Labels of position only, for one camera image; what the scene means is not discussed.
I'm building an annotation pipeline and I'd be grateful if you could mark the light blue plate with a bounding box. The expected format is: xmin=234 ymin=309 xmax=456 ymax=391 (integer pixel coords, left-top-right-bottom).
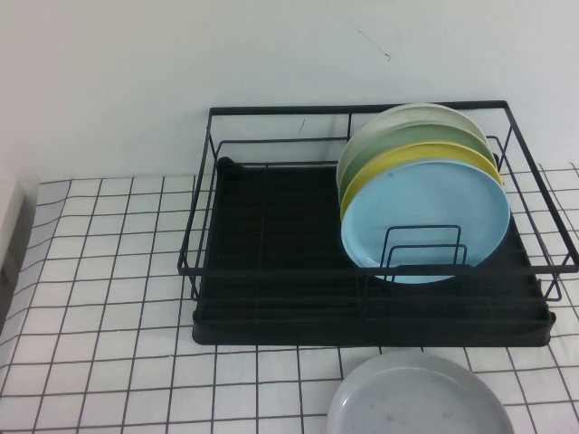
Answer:
xmin=339 ymin=157 xmax=512 ymax=286

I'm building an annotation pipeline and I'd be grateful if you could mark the yellow plate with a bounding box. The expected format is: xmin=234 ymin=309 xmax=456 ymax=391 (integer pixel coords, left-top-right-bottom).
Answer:
xmin=339 ymin=140 xmax=504 ymax=222

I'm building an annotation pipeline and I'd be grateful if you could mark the green plate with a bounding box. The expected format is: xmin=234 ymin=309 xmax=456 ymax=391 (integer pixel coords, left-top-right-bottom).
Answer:
xmin=338 ymin=121 xmax=498 ymax=204

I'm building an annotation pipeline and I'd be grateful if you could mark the pale white-green plate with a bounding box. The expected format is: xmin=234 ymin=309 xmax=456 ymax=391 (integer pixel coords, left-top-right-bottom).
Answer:
xmin=336 ymin=102 xmax=490 ymax=191

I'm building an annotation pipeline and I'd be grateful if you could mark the grey plate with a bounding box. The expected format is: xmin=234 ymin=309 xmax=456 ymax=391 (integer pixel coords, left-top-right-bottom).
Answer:
xmin=326 ymin=351 xmax=517 ymax=434

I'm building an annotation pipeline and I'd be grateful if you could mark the black plastic drip tray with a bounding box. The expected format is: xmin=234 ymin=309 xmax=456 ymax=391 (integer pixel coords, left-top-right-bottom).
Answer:
xmin=191 ymin=156 xmax=556 ymax=348

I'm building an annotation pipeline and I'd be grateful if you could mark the white black-grid tablecloth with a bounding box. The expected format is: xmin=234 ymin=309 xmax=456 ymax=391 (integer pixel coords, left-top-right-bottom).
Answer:
xmin=0 ymin=163 xmax=579 ymax=434

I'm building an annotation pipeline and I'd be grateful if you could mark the white grey box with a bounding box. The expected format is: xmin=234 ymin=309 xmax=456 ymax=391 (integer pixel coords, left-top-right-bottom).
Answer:
xmin=0 ymin=178 xmax=40 ymax=290

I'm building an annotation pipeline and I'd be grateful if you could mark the black wire dish rack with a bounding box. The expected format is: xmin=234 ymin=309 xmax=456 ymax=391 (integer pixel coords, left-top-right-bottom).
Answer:
xmin=176 ymin=99 xmax=579 ymax=322

